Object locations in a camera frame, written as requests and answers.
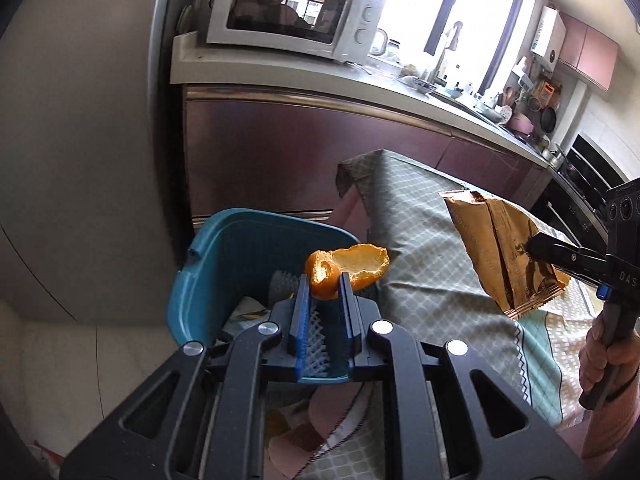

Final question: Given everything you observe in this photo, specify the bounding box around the orange peel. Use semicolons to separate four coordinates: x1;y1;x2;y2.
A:
305;244;390;300

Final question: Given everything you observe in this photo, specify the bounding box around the orange snack wrapper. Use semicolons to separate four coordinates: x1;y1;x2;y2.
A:
440;190;570;320

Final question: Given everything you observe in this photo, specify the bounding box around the pink sleeve right forearm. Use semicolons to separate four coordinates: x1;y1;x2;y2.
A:
559;376;639;469

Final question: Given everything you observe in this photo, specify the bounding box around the teal trash bin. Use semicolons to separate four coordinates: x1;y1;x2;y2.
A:
167;208;358;347

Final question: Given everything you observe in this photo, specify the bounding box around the kitchen counter with cabinets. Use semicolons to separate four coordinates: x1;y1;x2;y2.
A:
170;32;551;224

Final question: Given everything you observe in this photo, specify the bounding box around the kitchen faucet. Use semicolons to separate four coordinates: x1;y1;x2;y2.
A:
427;21;463;84

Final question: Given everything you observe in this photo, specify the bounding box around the person's right hand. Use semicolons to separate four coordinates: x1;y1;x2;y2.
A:
579;313;639;396

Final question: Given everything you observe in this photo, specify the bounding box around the black built-in oven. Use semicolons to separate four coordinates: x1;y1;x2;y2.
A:
530;132;628;252

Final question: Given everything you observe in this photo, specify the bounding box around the patterned tablecloth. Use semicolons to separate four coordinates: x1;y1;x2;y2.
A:
299;150;596;479

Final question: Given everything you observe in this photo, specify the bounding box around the black frying pan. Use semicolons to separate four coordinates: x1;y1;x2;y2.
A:
539;106;558;133

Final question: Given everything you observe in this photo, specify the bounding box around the pink bowl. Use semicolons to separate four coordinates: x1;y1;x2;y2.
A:
506;113;535;136

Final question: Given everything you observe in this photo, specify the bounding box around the grey refrigerator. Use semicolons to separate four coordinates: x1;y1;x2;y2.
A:
1;0;191;325

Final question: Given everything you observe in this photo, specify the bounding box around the white water heater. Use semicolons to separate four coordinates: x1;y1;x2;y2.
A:
530;6;566;73

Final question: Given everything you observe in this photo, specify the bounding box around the glass kettle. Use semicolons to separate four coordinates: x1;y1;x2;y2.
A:
369;28;388;58

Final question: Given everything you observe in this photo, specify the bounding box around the window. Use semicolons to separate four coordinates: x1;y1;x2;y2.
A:
378;0;535;93

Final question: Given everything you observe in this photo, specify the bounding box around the white microwave oven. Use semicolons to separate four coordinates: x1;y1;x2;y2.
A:
206;0;384;64

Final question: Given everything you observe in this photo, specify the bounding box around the pink wall cabinet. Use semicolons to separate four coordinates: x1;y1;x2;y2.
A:
560;13;620;92

